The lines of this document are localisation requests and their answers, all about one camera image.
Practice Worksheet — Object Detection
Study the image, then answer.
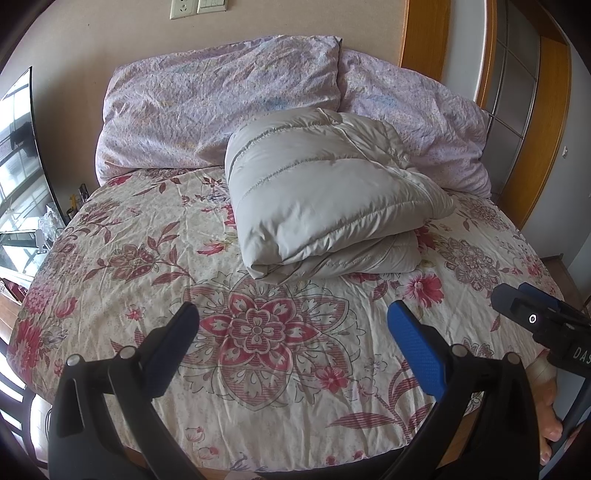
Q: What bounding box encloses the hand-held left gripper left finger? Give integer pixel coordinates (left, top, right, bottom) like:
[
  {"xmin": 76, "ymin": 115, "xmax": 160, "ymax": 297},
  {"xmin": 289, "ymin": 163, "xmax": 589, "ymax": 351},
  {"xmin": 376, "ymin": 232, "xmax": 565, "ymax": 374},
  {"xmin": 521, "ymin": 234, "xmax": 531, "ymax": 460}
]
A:
[{"xmin": 48, "ymin": 301, "xmax": 201, "ymax": 480}]

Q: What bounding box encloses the wooden door frame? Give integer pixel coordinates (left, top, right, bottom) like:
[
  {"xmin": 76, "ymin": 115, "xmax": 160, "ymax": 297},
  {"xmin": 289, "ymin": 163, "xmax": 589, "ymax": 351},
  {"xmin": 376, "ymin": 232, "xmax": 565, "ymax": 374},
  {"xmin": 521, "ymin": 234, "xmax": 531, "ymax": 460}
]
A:
[{"xmin": 475, "ymin": 0, "xmax": 573, "ymax": 229}]

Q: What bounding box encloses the black flat screen television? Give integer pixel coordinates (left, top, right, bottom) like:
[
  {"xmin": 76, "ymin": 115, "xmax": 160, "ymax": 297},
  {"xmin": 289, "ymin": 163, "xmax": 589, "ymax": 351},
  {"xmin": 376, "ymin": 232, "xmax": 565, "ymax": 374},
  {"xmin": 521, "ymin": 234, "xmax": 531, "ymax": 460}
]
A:
[{"xmin": 0, "ymin": 66, "xmax": 65, "ymax": 273}]

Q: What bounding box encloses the white puffer jacket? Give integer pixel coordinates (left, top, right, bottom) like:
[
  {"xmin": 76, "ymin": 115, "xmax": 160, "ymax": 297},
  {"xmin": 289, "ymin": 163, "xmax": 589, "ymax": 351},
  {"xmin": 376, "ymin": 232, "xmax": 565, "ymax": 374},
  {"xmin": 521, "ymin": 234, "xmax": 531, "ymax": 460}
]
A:
[{"xmin": 225, "ymin": 107, "xmax": 455, "ymax": 281}]

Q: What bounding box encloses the clear plastic wrap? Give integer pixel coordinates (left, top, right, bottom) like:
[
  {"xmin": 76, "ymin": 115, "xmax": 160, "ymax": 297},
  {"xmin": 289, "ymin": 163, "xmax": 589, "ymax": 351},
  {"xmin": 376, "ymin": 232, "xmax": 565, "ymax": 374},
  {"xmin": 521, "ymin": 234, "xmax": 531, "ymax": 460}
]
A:
[{"xmin": 37, "ymin": 205, "xmax": 65, "ymax": 238}]

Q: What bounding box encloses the wooden wall panel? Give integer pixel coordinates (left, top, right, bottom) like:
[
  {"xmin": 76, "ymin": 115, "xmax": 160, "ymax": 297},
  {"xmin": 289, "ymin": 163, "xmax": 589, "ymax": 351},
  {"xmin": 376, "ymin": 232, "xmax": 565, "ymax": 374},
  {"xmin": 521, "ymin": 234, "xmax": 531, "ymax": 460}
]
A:
[{"xmin": 399, "ymin": 0, "xmax": 451, "ymax": 84}]

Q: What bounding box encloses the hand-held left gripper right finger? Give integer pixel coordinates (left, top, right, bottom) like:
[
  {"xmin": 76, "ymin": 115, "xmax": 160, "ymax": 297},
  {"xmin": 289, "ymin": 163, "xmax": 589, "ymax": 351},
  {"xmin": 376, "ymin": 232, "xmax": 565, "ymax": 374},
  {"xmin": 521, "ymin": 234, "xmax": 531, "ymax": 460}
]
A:
[{"xmin": 387, "ymin": 300, "xmax": 541, "ymax": 480}]

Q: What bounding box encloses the person's right hand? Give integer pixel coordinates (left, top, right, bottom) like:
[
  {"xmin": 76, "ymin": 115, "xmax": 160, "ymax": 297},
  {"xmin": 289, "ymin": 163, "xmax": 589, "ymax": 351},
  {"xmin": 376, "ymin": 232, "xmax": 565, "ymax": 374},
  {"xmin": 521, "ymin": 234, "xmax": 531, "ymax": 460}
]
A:
[{"xmin": 527, "ymin": 352, "xmax": 565, "ymax": 463}]

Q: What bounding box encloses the floral bedspread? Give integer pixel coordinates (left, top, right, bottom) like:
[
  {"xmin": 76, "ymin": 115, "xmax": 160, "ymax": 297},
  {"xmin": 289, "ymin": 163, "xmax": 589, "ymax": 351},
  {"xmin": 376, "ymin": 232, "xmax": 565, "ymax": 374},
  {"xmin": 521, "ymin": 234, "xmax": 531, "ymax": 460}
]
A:
[{"xmin": 7, "ymin": 164, "xmax": 564, "ymax": 472}]

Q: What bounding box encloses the frosted glass door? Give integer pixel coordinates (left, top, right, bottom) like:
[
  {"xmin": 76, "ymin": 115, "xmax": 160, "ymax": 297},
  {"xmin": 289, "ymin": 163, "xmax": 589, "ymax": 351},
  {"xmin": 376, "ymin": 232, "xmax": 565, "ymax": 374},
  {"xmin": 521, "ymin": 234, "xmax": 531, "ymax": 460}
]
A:
[{"xmin": 485, "ymin": 0, "xmax": 541, "ymax": 139}]

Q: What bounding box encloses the dark wooden chair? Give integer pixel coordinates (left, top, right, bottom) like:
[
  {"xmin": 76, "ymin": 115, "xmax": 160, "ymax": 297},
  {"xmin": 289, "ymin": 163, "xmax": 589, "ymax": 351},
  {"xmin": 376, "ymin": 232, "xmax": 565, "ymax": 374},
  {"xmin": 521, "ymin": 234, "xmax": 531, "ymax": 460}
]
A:
[{"xmin": 0, "ymin": 342, "xmax": 33, "ymax": 444}]

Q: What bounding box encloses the white wall socket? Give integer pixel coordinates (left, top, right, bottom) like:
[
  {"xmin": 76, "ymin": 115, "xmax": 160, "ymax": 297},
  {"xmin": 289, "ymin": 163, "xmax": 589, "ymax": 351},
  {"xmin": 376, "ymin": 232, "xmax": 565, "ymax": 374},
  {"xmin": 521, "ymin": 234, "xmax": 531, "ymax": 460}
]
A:
[{"xmin": 168, "ymin": 0, "xmax": 197, "ymax": 20}]

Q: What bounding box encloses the lilac crinkled pillow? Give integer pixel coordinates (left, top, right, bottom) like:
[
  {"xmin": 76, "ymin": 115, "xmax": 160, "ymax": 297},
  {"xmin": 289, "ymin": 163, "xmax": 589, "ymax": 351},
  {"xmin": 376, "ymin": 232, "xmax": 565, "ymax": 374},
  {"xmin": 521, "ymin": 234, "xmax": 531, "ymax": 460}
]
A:
[
  {"xmin": 339, "ymin": 48, "xmax": 492, "ymax": 199},
  {"xmin": 95, "ymin": 34, "xmax": 342, "ymax": 183}
]

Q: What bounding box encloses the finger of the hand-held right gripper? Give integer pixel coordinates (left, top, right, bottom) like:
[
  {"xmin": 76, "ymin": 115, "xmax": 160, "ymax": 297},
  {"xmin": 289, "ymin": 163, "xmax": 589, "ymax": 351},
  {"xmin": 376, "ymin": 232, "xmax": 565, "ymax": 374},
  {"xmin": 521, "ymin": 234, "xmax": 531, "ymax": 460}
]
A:
[
  {"xmin": 490, "ymin": 283, "xmax": 571, "ymax": 343},
  {"xmin": 518, "ymin": 281, "xmax": 589, "ymax": 321}
]

